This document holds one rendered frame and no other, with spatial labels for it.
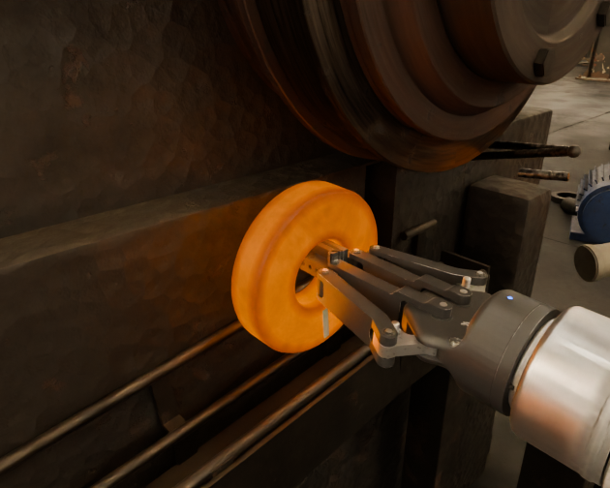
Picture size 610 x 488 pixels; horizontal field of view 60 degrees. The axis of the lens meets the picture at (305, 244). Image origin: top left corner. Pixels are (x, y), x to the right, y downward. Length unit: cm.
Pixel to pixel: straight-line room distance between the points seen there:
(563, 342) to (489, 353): 4
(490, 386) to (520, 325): 4
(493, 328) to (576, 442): 7
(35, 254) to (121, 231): 7
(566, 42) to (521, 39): 9
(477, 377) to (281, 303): 17
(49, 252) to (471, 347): 31
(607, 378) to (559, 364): 2
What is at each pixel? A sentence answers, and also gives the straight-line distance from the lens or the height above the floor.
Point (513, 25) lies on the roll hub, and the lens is 46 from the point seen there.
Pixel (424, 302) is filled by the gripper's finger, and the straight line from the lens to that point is 37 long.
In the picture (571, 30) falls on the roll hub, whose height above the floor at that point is 102.
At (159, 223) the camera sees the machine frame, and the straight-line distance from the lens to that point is 47.
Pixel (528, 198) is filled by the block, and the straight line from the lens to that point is 79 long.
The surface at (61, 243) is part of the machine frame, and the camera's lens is 45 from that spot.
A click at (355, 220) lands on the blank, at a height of 87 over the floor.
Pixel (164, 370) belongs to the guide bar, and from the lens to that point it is 51.
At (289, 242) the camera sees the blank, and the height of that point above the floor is 87.
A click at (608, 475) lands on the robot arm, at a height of 82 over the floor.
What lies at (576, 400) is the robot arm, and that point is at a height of 85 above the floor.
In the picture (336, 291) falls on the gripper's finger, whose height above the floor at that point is 85.
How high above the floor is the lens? 104
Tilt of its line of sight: 24 degrees down
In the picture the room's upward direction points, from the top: straight up
